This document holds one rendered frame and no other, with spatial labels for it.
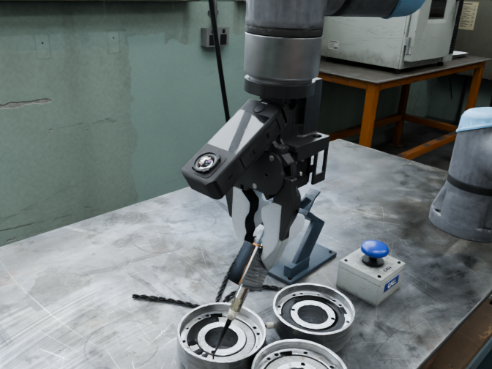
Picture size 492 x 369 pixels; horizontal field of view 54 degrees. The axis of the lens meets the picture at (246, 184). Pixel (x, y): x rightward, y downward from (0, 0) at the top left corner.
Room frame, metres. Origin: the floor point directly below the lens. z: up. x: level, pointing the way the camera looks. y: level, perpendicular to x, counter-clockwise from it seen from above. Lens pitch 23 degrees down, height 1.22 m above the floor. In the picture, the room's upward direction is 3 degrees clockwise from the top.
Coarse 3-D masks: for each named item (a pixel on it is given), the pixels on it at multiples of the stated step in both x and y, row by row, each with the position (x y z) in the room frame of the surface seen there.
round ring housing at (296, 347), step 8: (272, 344) 0.44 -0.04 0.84; (280, 344) 0.44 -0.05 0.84; (288, 344) 0.45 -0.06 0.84; (296, 344) 0.45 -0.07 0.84; (304, 344) 0.45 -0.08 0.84; (312, 344) 0.44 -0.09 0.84; (264, 352) 0.43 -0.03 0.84; (272, 352) 0.44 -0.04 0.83; (280, 352) 0.44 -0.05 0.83; (288, 352) 0.44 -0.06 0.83; (296, 352) 0.44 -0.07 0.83; (304, 352) 0.44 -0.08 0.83; (312, 352) 0.44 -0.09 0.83; (320, 352) 0.44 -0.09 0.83; (328, 352) 0.43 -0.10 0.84; (256, 360) 0.41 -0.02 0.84; (264, 360) 0.42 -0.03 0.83; (272, 360) 0.43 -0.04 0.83; (320, 360) 0.43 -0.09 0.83; (328, 360) 0.43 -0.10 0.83; (336, 360) 0.42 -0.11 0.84; (256, 368) 0.41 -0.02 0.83; (264, 368) 0.41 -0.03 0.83; (280, 368) 0.41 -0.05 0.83; (288, 368) 0.41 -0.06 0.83; (296, 368) 0.42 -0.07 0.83; (304, 368) 0.42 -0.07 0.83; (312, 368) 0.42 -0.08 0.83; (328, 368) 0.42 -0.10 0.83; (336, 368) 0.42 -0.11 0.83; (344, 368) 0.41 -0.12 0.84
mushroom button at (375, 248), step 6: (366, 240) 0.64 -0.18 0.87; (372, 240) 0.63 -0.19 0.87; (366, 246) 0.62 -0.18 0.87; (372, 246) 0.61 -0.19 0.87; (378, 246) 0.62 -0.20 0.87; (384, 246) 0.62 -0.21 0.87; (366, 252) 0.61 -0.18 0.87; (372, 252) 0.60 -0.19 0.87; (378, 252) 0.60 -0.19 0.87; (384, 252) 0.61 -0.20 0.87; (372, 258) 0.62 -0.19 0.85
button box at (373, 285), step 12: (360, 252) 0.65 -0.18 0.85; (348, 264) 0.61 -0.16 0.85; (360, 264) 0.61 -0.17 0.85; (372, 264) 0.61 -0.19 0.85; (384, 264) 0.61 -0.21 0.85; (396, 264) 0.62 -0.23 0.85; (348, 276) 0.61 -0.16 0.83; (360, 276) 0.59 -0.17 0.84; (372, 276) 0.58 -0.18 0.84; (384, 276) 0.58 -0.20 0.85; (396, 276) 0.61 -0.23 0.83; (348, 288) 0.60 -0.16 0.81; (360, 288) 0.59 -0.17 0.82; (372, 288) 0.58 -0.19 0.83; (384, 288) 0.58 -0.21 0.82; (396, 288) 0.61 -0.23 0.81; (372, 300) 0.58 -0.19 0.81
